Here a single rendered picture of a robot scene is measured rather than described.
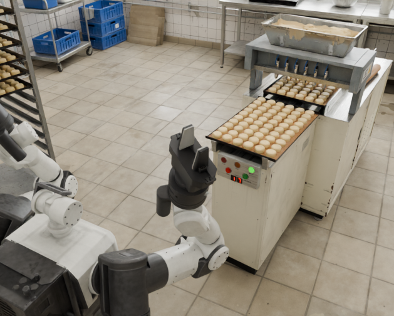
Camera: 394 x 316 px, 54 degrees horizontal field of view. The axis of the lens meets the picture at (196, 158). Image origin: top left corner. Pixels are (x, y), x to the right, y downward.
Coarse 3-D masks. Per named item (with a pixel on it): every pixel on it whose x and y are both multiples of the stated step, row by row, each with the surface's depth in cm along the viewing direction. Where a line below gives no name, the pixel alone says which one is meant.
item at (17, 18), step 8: (16, 0) 218; (16, 8) 220; (16, 16) 222; (16, 24) 225; (24, 32) 229; (24, 40) 230; (24, 48) 232; (32, 64) 239; (32, 72) 241; (32, 80) 243; (40, 104) 253; (40, 112) 255; (40, 120) 260; (48, 136) 267; (48, 144) 269; (48, 152) 274
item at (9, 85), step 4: (8, 80) 250; (12, 80) 250; (0, 84) 245; (4, 84) 247; (8, 84) 249; (12, 84) 246; (16, 84) 245; (20, 84) 245; (0, 88) 244; (4, 88) 242; (8, 88) 239; (12, 88) 239; (16, 88) 243; (0, 92) 235; (4, 92) 237; (8, 92) 239
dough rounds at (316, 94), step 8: (280, 80) 263; (288, 80) 266; (272, 88) 252; (280, 88) 256; (288, 88) 252; (296, 88) 252; (304, 88) 252; (312, 88) 253; (320, 88) 252; (328, 88) 252; (336, 88) 256; (288, 96) 245; (296, 96) 242; (304, 96) 246; (312, 96) 242; (320, 96) 242; (328, 96) 244; (320, 104) 236
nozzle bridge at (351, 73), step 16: (256, 48) 242; (272, 48) 238; (288, 48) 238; (256, 64) 253; (272, 64) 250; (304, 64) 238; (320, 64) 233; (336, 64) 219; (352, 64) 216; (368, 64) 224; (256, 80) 267; (320, 80) 232; (336, 80) 230; (352, 80) 218; (352, 96) 233; (352, 112) 238
